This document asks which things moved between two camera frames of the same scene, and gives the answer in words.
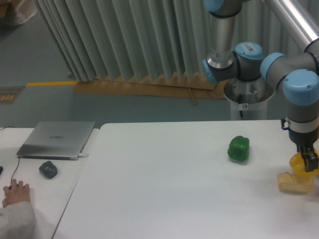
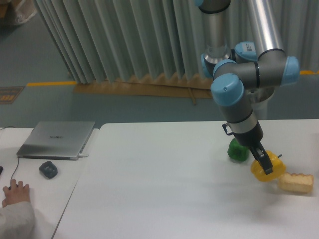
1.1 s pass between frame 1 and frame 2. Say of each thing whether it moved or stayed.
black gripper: moved
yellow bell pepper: moved
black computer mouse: stayed
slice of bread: stayed
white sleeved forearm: stayed
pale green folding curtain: stayed
